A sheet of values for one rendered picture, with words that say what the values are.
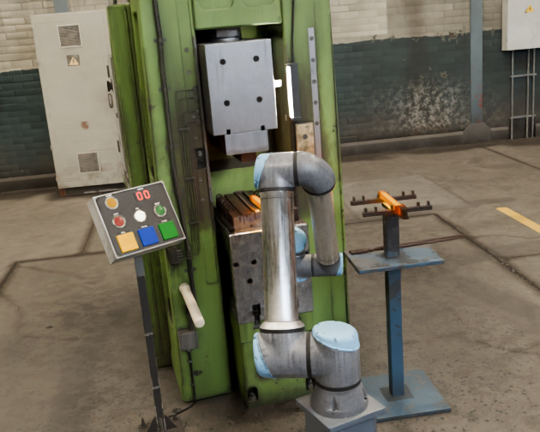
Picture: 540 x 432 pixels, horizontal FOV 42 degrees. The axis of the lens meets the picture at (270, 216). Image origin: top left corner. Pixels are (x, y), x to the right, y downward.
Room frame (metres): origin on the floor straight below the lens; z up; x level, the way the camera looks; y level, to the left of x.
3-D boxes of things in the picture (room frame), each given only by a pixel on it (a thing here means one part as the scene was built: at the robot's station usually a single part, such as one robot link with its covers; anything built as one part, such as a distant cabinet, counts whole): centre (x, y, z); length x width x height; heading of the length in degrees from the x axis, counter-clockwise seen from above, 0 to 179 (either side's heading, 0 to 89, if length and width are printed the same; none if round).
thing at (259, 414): (3.14, 0.07, 0.01); 0.58 x 0.39 x 0.01; 104
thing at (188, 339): (3.21, 0.45, 0.36); 0.09 x 0.07 x 0.12; 104
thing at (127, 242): (2.81, 0.60, 1.01); 0.07 x 0.05 x 0.07; 129
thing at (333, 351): (2.10, -0.17, 0.79); 0.17 x 0.15 x 0.18; 82
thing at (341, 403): (2.10, -0.18, 0.65); 0.19 x 0.19 x 0.10
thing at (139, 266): (2.97, 0.60, 0.54); 0.04 x 0.04 x 1.08; 14
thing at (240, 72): (3.40, 0.09, 1.56); 0.42 x 0.39 x 0.40; 14
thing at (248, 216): (3.39, 0.13, 0.96); 0.42 x 0.20 x 0.09; 14
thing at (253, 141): (3.39, 0.13, 1.32); 0.42 x 0.20 x 0.10; 14
